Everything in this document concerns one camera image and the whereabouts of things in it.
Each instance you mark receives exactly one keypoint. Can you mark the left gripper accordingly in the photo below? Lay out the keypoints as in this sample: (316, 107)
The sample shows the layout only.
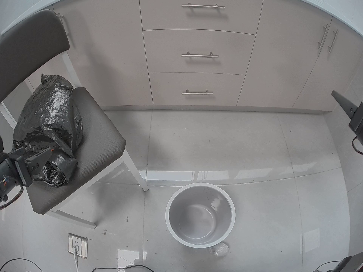
(21, 170)

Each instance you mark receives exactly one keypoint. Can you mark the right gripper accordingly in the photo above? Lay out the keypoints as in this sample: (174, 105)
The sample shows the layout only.
(358, 123)

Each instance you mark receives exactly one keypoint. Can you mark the black plastic bag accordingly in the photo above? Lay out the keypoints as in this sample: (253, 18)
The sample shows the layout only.
(51, 115)

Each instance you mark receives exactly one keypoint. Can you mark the white plastic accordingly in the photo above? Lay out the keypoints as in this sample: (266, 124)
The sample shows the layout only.
(219, 250)

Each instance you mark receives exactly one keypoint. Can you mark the white trash bin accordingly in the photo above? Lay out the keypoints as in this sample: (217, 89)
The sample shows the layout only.
(198, 219)

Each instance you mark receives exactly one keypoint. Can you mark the grey white chair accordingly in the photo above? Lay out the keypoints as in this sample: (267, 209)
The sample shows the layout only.
(93, 140)

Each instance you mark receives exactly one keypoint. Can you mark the beige cabinet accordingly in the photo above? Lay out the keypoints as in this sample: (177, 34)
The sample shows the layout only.
(198, 38)

